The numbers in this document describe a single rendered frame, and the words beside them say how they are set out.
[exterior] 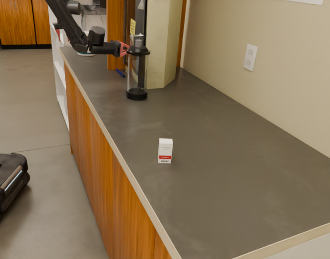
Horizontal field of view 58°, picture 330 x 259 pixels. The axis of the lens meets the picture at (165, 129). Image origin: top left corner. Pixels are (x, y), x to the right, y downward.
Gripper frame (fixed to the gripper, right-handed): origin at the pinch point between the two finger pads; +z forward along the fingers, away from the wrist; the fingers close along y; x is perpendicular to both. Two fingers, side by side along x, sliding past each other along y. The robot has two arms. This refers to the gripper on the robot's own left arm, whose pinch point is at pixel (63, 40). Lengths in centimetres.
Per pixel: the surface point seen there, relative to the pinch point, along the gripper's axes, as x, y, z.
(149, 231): -122, 4, 32
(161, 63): -46, 41, 3
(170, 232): -138, 3, 17
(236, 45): -60, 75, -8
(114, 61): -8.8, 27.0, 11.1
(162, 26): -46, 40, -15
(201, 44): -28, 75, -2
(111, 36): -8.8, 25.2, -3.7
